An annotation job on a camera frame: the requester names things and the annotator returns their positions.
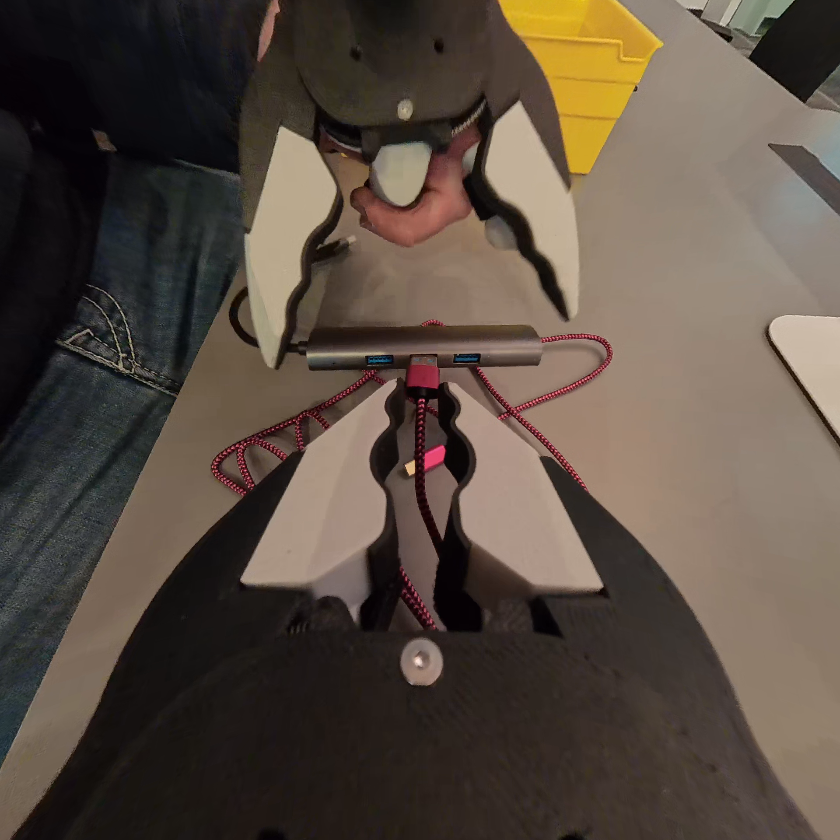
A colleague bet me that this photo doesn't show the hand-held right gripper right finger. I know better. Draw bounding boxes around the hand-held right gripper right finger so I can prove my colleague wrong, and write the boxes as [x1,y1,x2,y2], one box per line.
[428,381,607,631]

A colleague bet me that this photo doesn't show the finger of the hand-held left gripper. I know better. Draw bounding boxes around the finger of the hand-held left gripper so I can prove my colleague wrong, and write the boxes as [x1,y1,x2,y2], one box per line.
[466,100,581,322]
[243,116,349,371]

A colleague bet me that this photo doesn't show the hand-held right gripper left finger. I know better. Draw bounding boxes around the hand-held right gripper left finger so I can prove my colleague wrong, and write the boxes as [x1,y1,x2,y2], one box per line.
[242,382,421,631]

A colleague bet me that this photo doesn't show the black hub cable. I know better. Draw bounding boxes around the black hub cable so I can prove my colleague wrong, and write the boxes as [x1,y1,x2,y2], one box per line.
[230,237,359,355]

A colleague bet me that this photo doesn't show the red braided usb cable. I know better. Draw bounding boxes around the red braided usb cable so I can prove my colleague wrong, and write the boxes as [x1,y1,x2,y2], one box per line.
[213,319,615,631]

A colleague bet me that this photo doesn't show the person's left forearm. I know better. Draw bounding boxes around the person's left forearm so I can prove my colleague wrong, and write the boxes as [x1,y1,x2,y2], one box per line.
[92,0,270,172]

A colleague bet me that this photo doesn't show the person's left hand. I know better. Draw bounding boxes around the person's left hand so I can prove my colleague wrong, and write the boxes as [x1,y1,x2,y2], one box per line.
[348,138,473,250]

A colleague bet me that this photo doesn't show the yellow plastic bin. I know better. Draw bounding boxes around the yellow plastic bin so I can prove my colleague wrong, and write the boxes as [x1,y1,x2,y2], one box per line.
[499,0,664,175]

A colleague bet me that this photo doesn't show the person's legs in jeans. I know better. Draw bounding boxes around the person's legs in jeans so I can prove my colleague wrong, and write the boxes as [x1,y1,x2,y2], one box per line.
[0,158,283,762]

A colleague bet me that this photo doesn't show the black office chair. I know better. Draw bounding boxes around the black office chair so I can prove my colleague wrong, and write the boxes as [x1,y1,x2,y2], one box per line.
[749,0,840,103]

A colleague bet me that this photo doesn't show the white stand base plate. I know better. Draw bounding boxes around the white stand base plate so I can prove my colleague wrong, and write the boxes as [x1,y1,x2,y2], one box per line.
[768,315,840,441]

